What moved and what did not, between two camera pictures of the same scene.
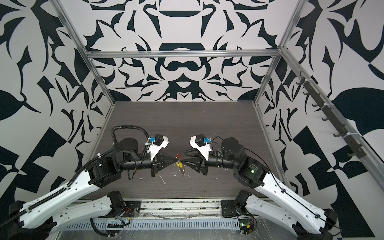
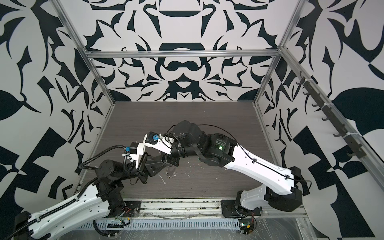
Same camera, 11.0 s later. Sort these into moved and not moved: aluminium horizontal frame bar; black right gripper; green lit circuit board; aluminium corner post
Moved: black right gripper
Not moved: green lit circuit board; aluminium horizontal frame bar; aluminium corner post
